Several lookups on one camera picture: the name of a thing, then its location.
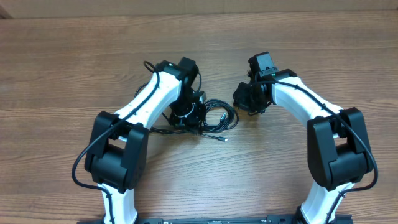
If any black micro USB cable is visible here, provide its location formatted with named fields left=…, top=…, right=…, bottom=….
left=133, top=82, right=228, bottom=143

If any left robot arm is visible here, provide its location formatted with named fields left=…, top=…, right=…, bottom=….
left=85, top=57, right=205, bottom=223

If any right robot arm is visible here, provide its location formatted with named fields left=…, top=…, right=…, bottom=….
left=233, top=52, right=378, bottom=223

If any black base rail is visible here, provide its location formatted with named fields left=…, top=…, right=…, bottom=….
left=136, top=213, right=354, bottom=224

